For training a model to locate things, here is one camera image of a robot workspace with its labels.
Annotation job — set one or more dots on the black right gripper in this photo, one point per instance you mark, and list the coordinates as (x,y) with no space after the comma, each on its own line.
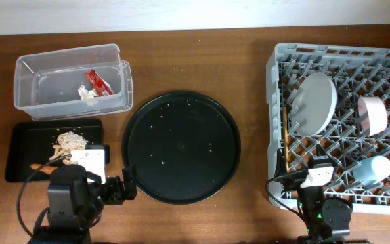
(294,179)

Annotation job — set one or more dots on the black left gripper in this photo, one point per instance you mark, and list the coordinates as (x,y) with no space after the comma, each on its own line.
(118,196)

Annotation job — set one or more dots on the food scraps and rice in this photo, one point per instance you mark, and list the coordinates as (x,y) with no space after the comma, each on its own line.
(66,143)

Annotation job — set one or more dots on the orange carrot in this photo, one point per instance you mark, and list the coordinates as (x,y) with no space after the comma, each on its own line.
(44,169)

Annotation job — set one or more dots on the light blue cup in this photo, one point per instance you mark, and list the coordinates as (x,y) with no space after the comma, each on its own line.
(372,170)

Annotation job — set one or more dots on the light grey plate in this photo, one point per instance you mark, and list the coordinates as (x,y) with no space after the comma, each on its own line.
(315,104)

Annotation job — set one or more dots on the white tissue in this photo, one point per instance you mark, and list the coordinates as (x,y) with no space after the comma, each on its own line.
(87,93)

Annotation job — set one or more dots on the pink bowl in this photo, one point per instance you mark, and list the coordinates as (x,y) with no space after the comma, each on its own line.
(372,115)

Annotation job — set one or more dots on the red wrapper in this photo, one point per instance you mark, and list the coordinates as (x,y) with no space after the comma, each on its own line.
(101,87)

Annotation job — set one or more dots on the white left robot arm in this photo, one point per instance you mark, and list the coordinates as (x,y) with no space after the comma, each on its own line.
(76,201)

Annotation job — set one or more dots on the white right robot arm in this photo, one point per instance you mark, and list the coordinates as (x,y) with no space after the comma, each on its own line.
(326,218)

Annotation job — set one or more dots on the grey dishwasher rack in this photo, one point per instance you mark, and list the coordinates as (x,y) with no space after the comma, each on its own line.
(355,72)

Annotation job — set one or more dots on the round black tray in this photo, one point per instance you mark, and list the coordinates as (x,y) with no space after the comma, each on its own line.
(184,147)

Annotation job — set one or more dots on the black rectangular tray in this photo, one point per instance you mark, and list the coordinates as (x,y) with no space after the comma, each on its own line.
(32,143)

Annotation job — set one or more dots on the clear plastic bin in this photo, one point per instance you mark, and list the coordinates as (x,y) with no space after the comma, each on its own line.
(49,85)

